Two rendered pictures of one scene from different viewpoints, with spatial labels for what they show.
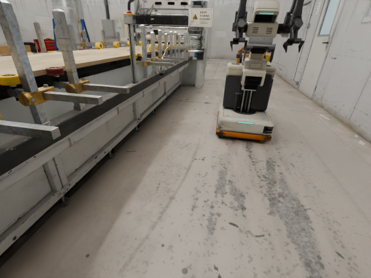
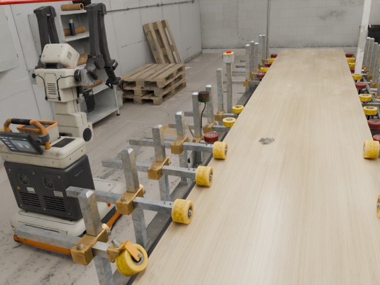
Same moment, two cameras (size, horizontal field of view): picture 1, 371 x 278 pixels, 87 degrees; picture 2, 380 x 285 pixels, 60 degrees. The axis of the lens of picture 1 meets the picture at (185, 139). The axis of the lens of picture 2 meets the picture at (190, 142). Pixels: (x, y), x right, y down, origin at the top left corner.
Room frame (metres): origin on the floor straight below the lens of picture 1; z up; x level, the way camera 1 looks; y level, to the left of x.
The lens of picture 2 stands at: (4.24, 0.65, 1.63)
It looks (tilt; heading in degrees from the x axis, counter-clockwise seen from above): 24 degrees down; 192
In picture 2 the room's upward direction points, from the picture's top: 4 degrees counter-clockwise
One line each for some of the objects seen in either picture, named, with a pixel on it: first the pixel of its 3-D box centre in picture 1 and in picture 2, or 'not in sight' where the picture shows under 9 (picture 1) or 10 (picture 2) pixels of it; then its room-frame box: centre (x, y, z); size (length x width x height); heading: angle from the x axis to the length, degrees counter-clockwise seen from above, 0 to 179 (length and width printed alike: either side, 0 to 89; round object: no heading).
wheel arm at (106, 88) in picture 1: (90, 87); (240, 82); (1.06, 0.52, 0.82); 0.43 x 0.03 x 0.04; 80
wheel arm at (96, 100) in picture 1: (54, 96); (245, 74); (0.82, 0.57, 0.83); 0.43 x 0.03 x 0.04; 80
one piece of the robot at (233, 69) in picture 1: (247, 84); (52, 168); (2.44, -0.74, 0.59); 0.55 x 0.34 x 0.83; 80
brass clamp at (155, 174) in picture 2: not in sight; (159, 167); (3.03, 0.24, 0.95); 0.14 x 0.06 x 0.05; 170
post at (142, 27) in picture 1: (144, 53); (220, 102); (2.02, 0.42, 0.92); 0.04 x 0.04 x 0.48; 80
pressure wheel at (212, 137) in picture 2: not in sight; (211, 143); (2.57, 0.42, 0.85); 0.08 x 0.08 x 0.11
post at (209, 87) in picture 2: (153, 57); (210, 121); (2.26, 0.38, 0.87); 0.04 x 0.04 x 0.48; 80
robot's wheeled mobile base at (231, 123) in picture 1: (242, 119); (73, 210); (2.35, -0.72, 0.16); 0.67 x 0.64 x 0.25; 170
